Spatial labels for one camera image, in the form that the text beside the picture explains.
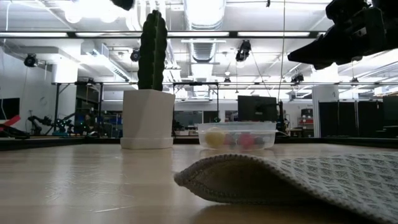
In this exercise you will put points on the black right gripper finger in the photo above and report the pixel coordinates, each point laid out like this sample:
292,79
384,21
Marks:
326,49

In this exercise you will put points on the dark blueberry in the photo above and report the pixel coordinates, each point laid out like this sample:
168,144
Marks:
259,141

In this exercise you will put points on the yellow lemon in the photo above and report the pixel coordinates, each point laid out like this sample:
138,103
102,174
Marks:
214,138

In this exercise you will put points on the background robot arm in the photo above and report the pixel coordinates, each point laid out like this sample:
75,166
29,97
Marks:
46,123

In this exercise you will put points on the clear plastic tupperware container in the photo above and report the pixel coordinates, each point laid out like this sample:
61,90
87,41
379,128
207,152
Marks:
236,126

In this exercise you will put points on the black ceiling spotlight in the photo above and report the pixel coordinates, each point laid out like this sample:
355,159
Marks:
30,60
135,55
243,51

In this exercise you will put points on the green cactus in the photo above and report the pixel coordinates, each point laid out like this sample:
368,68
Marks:
152,53

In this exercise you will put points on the shelf with red bins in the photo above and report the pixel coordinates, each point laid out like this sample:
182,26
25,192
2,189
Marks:
306,121

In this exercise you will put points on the black partition panels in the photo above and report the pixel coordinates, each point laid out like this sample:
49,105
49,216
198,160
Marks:
357,118

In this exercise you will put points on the black monitor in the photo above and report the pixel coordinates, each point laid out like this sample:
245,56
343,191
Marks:
256,109

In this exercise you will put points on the white hexagonal plant pot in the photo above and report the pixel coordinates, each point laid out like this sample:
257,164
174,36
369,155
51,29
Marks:
147,118

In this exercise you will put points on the grey waffle cloth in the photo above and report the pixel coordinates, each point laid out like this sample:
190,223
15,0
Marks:
311,180

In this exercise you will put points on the black background frame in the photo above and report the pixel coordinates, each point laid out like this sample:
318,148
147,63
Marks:
57,105

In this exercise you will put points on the black wall screen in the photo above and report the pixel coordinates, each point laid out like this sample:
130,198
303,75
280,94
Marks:
9,109

